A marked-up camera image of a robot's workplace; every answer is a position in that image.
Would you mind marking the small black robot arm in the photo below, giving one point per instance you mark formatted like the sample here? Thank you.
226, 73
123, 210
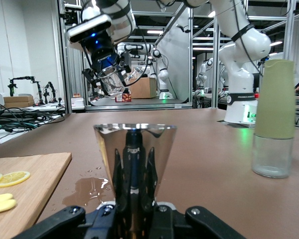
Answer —
51, 90
36, 84

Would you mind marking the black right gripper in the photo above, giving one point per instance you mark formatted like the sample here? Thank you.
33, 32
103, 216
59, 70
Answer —
102, 54

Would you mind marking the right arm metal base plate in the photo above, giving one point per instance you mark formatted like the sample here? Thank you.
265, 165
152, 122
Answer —
234, 124

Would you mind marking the yellow plastic knife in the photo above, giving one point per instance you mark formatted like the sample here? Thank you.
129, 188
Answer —
2, 207

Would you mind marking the white lab robot arm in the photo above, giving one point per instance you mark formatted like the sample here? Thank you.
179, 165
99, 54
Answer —
162, 74

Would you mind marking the clear glass measuring cup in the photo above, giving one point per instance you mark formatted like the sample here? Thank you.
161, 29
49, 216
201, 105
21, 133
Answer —
112, 82

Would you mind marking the wooden cutting board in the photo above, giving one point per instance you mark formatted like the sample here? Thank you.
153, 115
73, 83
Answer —
40, 179

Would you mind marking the steel cone jigger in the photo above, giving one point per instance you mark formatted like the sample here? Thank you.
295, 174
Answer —
134, 149

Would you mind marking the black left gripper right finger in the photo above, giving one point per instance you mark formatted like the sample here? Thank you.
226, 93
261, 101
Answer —
201, 224

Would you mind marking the large cardboard box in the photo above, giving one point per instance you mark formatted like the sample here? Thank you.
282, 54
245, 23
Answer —
143, 88

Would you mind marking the red orange printed box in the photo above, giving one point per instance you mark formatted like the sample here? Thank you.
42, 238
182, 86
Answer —
123, 97

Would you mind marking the flat cardboard box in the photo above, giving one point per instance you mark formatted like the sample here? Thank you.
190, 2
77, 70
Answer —
18, 100

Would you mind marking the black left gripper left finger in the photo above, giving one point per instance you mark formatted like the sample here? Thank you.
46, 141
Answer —
64, 224

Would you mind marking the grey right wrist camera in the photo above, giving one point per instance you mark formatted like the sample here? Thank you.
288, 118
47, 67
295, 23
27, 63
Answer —
89, 27

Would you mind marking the green sleeved glass bottle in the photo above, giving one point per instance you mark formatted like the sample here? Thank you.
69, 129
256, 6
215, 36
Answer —
274, 104

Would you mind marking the brown table cover sheet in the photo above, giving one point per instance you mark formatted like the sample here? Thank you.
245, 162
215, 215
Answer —
201, 161

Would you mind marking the spilled liquid puddle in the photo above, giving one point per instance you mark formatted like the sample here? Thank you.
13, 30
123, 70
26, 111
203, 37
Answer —
84, 189

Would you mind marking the yellow plastic fork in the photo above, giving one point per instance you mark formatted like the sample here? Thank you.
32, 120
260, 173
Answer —
0, 198

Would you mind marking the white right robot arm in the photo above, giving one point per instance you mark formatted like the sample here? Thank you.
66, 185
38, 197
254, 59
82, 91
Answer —
249, 49

